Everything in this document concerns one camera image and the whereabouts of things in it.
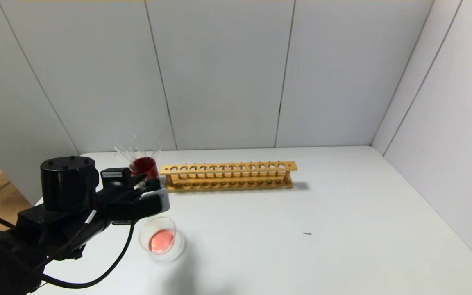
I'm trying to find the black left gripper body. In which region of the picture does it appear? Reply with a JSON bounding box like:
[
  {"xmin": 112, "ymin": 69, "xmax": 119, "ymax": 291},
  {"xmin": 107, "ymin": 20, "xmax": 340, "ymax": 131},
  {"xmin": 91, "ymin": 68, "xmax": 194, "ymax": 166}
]
[{"xmin": 96, "ymin": 168, "xmax": 132, "ymax": 214}]

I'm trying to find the wooden test tube rack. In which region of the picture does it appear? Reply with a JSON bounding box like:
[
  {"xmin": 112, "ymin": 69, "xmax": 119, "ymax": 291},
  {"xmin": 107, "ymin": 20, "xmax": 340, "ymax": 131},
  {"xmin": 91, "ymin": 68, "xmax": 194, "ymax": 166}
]
[{"xmin": 160, "ymin": 161, "xmax": 298, "ymax": 193}]

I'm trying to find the dark red cylindrical cup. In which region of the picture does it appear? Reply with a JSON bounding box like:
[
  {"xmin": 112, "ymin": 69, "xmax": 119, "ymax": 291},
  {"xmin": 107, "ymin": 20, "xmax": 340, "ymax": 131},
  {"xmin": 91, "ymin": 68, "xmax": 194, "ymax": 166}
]
[{"xmin": 129, "ymin": 157, "xmax": 159, "ymax": 182}]

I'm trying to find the clear glass beaker dish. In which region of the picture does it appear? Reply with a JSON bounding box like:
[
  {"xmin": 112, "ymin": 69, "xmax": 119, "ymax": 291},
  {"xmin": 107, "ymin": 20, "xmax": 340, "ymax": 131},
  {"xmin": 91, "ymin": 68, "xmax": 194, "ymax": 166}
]
[{"xmin": 139, "ymin": 216, "xmax": 178, "ymax": 261}]

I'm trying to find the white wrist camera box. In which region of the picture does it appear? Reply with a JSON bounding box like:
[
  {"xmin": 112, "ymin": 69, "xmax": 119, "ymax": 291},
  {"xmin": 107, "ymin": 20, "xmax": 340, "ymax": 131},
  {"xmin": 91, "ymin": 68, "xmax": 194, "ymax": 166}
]
[{"xmin": 140, "ymin": 188, "xmax": 170, "ymax": 216}]

